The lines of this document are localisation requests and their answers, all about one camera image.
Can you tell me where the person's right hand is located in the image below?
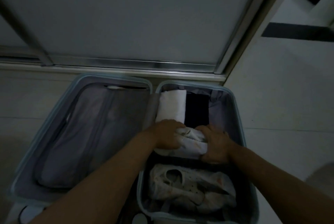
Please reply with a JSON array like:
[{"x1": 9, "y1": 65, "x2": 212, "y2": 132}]
[{"x1": 196, "y1": 125, "x2": 236, "y2": 166}]

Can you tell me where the person's left hand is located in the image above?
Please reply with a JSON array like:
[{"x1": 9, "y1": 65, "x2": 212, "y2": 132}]
[{"x1": 143, "y1": 119, "x2": 185, "y2": 151}]

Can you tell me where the grey round stool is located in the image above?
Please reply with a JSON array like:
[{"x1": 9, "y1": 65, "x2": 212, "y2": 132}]
[{"x1": 305, "y1": 161, "x2": 334, "y2": 186}]

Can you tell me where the grey sliding door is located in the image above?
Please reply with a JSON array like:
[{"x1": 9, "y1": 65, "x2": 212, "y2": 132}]
[{"x1": 0, "y1": 0, "x2": 293, "y2": 76}]

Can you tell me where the person's right forearm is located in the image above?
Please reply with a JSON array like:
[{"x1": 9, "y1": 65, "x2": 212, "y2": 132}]
[{"x1": 227, "y1": 143, "x2": 334, "y2": 224}]

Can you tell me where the white polo shirt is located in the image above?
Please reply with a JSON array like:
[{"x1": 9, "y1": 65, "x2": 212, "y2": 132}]
[{"x1": 156, "y1": 90, "x2": 187, "y2": 124}]

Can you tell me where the white printed slipper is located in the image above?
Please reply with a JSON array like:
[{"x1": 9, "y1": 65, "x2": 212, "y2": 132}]
[
  {"x1": 154, "y1": 126, "x2": 209, "y2": 159},
  {"x1": 148, "y1": 163, "x2": 237, "y2": 214}
]

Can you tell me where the grey-blue suitcase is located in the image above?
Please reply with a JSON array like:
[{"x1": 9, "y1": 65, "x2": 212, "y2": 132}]
[{"x1": 9, "y1": 72, "x2": 260, "y2": 224}]

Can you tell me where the person's left forearm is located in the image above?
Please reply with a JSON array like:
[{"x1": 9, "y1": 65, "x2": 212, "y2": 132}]
[{"x1": 31, "y1": 133, "x2": 157, "y2": 224}]

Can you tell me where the black tree print t-shirt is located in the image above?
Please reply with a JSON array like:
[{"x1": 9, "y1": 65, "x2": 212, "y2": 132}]
[{"x1": 185, "y1": 92, "x2": 211, "y2": 128}]

